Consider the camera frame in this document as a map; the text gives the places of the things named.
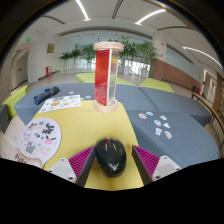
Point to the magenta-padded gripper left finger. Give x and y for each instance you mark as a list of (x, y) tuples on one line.
[(78, 163)]

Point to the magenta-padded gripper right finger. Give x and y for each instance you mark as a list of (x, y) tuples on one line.
[(150, 163)]

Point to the black computer mouse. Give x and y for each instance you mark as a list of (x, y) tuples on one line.
[(110, 156)]

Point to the round white printed mouse pad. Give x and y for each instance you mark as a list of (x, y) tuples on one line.
[(40, 140)]

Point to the group of small stickers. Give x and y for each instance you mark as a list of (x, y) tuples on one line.
[(157, 123)]

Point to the grey upholstered bench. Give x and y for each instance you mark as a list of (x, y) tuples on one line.
[(190, 146), (173, 103), (26, 107)]

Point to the white sticker sheet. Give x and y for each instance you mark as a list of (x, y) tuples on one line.
[(60, 103)]

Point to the lime green upholstered bench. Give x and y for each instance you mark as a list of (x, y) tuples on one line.
[(156, 85), (15, 100), (85, 78)]

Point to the wooden bench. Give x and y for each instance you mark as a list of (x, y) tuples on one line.
[(208, 108)]

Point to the dark grey cube seat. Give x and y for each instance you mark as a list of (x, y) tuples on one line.
[(3, 118)]

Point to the red fire cabinet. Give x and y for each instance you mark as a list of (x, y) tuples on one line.
[(48, 71)]

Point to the row of potted green plants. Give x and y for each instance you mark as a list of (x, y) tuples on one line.
[(143, 51)]

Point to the green exit sign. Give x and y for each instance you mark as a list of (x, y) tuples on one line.
[(28, 39)]

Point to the ceiling strip lights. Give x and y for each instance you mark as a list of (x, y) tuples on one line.
[(81, 9)]

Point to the golden wall plaque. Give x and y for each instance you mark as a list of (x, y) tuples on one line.
[(51, 48)]

